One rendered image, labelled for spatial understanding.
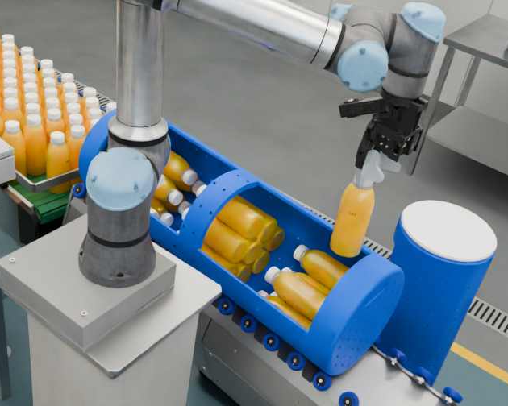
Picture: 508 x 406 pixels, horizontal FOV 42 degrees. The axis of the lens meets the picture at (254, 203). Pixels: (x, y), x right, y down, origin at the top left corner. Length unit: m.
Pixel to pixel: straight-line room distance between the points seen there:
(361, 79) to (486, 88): 3.89
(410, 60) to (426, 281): 0.90
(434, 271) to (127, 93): 1.04
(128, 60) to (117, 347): 0.53
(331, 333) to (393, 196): 2.70
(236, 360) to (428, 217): 0.72
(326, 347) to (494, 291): 2.27
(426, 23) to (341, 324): 0.61
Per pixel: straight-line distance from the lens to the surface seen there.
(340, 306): 1.39
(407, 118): 1.23
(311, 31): 1.03
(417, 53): 1.18
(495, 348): 3.30
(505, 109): 4.91
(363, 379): 1.63
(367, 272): 1.42
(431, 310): 2.01
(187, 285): 1.41
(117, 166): 1.22
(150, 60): 1.22
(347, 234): 1.38
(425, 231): 1.95
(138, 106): 1.26
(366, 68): 1.03
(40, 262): 1.36
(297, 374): 1.58
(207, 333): 1.72
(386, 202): 3.97
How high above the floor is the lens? 2.11
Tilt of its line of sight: 35 degrees down
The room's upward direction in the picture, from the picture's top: 11 degrees clockwise
